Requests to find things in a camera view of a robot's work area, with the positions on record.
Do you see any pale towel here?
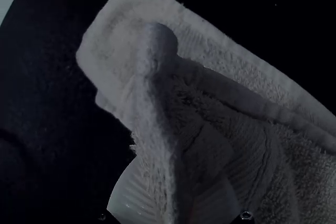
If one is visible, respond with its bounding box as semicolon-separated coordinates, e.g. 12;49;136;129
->
75;0;336;224

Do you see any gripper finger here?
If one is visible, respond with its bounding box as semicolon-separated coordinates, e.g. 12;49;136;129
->
186;178;253;224
107;157;174;222

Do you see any black mat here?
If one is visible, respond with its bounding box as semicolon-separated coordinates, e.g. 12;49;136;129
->
0;0;336;224

